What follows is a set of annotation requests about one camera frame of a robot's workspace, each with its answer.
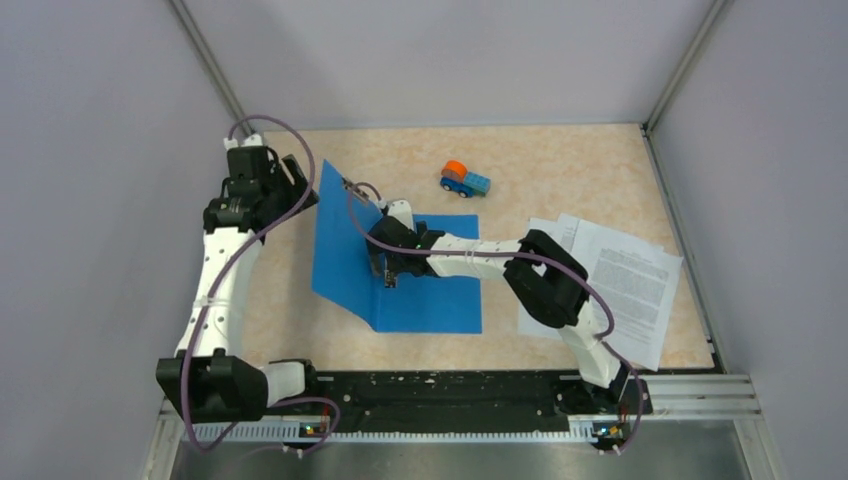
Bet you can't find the lower printed paper sheet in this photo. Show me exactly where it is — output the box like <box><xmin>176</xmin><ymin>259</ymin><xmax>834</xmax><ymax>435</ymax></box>
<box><xmin>516</xmin><ymin>218</ymin><xmax>578</xmax><ymax>342</ymax></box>

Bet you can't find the printed paper sheet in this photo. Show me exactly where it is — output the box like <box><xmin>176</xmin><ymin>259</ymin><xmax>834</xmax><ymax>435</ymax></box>
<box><xmin>516</xmin><ymin>218</ymin><xmax>578</xmax><ymax>342</ymax></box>
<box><xmin>557</xmin><ymin>213</ymin><xmax>683</xmax><ymax>371</ymax></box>

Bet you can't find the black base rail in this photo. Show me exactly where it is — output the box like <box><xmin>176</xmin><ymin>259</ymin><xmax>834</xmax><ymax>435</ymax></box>
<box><xmin>266</xmin><ymin>370</ymin><xmax>654</xmax><ymax>451</ymax></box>

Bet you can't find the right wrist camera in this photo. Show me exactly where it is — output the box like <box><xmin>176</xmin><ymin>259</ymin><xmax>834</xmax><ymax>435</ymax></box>
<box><xmin>384</xmin><ymin>199</ymin><xmax>415</xmax><ymax>230</ymax></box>

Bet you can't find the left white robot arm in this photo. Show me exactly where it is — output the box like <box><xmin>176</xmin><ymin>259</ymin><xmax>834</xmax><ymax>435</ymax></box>
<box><xmin>155</xmin><ymin>141</ymin><xmax>321</xmax><ymax>424</ymax></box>

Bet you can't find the blue file folder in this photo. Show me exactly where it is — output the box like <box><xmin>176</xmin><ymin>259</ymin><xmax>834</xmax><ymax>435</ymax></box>
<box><xmin>311</xmin><ymin>158</ymin><xmax>484</xmax><ymax>335</ymax></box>

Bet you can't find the toy truck orange blue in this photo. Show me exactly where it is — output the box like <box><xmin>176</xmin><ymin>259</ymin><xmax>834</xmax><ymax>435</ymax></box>
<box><xmin>439</xmin><ymin>160</ymin><xmax>491</xmax><ymax>198</ymax></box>

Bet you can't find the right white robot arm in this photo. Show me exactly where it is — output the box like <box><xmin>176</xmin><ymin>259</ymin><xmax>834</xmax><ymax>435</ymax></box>
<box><xmin>365</xmin><ymin>214</ymin><xmax>628</xmax><ymax>412</ymax></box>

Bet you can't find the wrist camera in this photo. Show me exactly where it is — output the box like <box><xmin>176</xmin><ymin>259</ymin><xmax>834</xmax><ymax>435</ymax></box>
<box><xmin>223</xmin><ymin>133</ymin><xmax>265</xmax><ymax>151</ymax></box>
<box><xmin>384</xmin><ymin>199</ymin><xmax>415</xmax><ymax>230</ymax></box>

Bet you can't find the grey cable duct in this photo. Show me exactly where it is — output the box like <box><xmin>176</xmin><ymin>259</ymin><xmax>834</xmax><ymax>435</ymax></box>
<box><xmin>182</xmin><ymin>421</ymin><xmax>598</xmax><ymax>445</ymax></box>

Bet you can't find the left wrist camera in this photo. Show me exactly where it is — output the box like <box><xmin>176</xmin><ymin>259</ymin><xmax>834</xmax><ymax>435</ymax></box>
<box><xmin>223</xmin><ymin>133</ymin><xmax>265</xmax><ymax>151</ymax></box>

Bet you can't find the top printed paper sheet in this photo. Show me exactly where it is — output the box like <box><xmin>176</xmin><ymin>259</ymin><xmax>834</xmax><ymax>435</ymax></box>
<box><xmin>557</xmin><ymin>213</ymin><xmax>683</xmax><ymax>371</ymax></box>

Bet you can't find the metal folder clip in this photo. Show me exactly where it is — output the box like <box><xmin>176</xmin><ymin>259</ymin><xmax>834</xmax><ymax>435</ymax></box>
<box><xmin>342</xmin><ymin>177</ymin><xmax>370</xmax><ymax>203</ymax></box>

